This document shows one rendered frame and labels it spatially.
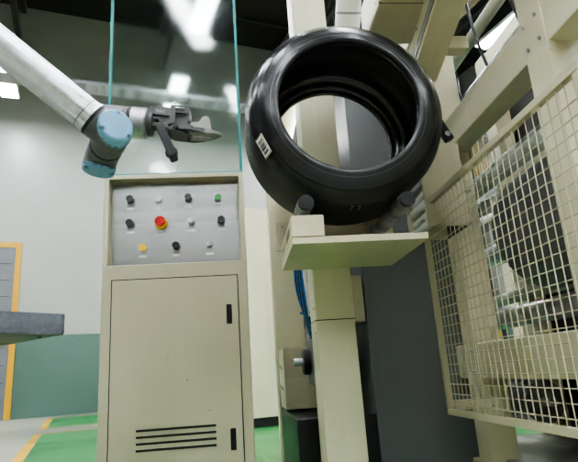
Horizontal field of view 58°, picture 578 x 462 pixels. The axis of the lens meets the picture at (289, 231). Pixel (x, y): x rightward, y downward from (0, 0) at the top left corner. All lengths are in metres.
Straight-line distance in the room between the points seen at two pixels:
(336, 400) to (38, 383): 9.06
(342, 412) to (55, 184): 9.88
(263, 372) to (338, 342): 3.37
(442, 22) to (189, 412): 1.58
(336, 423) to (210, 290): 0.69
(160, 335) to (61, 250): 8.83
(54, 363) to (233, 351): 8.62
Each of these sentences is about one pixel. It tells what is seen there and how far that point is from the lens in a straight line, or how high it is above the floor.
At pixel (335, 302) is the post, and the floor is 0.68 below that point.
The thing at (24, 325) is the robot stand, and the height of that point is 0.57.
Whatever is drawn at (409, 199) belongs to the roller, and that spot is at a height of 0.90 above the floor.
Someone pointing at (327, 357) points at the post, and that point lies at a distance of 1.70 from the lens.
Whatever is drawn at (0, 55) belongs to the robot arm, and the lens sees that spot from 1.48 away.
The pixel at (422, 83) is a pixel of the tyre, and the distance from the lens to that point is 1.60.
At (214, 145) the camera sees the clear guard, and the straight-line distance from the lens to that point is 2.23.
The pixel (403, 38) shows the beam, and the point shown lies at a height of 1.64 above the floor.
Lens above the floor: 0.46
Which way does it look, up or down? 15 degrees up
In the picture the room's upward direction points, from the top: 4 degrees counter-clockwise
